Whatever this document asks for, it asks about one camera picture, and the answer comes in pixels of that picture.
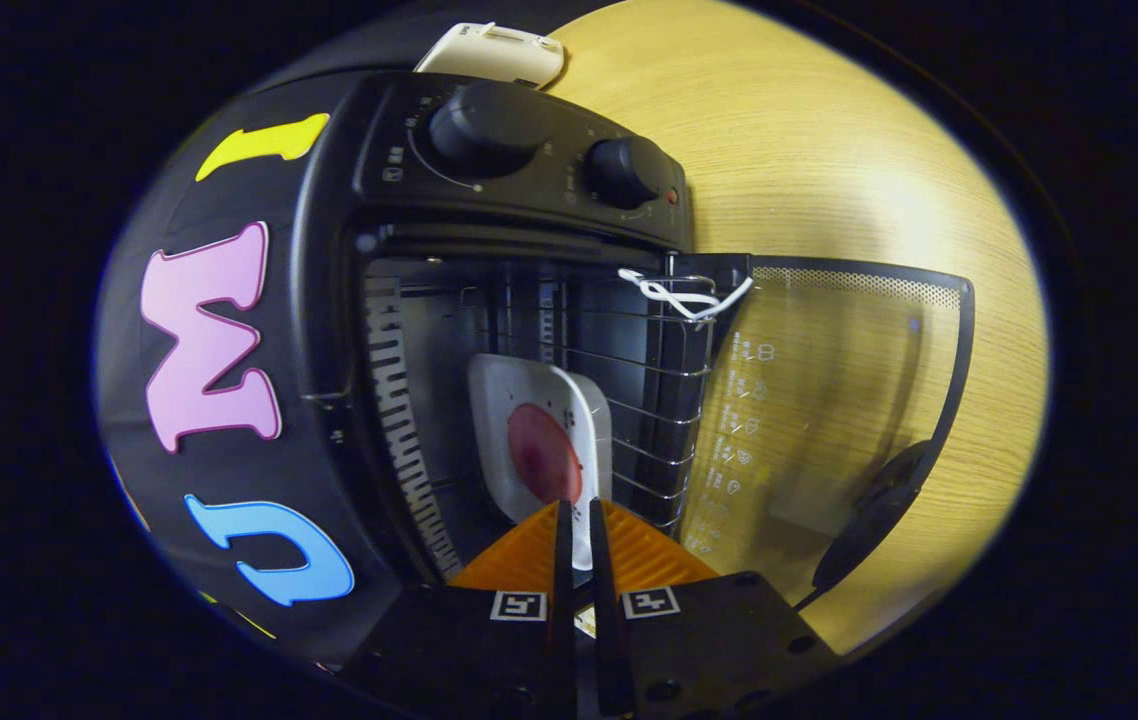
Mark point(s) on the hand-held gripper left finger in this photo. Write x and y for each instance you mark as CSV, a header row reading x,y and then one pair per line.
x,y
489,650

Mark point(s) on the round pink meat slice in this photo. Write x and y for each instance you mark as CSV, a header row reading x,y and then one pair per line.
x,y
541,450

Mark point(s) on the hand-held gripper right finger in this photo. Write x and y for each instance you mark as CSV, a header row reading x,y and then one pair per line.
x,y
709,650

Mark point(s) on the white zip tie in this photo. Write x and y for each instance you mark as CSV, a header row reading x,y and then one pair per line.
x,y
679,300

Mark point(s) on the black toaster oven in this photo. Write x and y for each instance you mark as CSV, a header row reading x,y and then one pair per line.
x,y
329,300

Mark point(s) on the white bread toaster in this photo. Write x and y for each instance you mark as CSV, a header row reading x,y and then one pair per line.
x,y
489,55

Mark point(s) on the white square plate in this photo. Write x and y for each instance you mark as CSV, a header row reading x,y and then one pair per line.
x,y
499,400

